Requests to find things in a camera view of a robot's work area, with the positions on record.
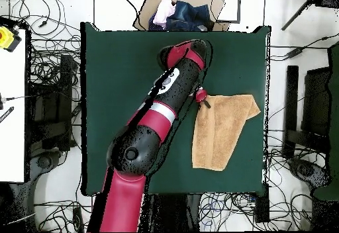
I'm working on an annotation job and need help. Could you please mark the tan terry towel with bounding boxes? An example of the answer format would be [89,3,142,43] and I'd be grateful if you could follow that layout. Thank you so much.
[191,94,262,172]

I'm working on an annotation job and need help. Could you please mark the blue jeans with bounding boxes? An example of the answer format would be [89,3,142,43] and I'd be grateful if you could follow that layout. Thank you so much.
[166,0,215,32]

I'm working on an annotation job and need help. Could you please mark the purple dotted garment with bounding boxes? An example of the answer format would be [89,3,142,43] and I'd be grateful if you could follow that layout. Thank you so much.
[148,13,168,32]

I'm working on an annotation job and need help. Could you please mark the black metal stand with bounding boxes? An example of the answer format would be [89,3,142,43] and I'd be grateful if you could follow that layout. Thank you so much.
[282,65,332,160]
[26,54,81,153]

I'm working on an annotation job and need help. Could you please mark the dark green table cloth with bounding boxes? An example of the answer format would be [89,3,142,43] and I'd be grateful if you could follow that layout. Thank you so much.
[79,21,271,197]

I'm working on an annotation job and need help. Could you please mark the pale pink garment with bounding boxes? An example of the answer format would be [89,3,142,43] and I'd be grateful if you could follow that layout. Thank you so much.
[152,0,177,28]

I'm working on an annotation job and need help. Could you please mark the cardboard box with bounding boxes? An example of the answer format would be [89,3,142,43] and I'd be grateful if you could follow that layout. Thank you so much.
[132,0,232,32]

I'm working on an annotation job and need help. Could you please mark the black rectangular box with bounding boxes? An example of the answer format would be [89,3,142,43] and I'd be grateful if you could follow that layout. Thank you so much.
[254,183,271,224]

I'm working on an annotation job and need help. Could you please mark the round black base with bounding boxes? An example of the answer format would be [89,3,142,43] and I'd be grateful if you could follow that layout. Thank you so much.
[287,158,332,193]
[35,152,55,171]

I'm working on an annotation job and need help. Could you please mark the green cloth-covered table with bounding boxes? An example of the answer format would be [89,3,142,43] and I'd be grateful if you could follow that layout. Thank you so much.
[312,41,339,201]

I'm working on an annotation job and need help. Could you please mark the black tripod stand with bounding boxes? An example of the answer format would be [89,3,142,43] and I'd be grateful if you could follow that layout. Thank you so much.
[280,0,339,32]

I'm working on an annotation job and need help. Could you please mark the black power strip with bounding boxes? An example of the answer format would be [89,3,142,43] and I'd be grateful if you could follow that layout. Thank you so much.
[72,206,85,232]

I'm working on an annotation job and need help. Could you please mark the white side table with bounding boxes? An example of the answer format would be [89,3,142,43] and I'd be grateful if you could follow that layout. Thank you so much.
[0,28,26,183]

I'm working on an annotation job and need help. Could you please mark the black striped tool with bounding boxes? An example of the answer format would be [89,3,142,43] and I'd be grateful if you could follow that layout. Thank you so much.
[0,106,15,124]

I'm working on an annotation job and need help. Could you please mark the yellow emergency stop button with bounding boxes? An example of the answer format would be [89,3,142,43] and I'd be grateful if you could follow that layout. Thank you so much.
[0,25,23,53]

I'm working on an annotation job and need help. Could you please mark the black power adapter cable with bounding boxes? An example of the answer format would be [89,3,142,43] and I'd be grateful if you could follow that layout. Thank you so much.
[269,32,339,61]

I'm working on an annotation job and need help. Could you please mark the blue and black cable tangle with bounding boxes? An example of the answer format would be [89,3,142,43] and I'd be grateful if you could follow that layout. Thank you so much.
[198,192,256,232]

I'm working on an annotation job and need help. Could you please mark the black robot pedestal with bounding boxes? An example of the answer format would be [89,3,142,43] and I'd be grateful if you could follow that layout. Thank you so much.
[146,193,202,232]

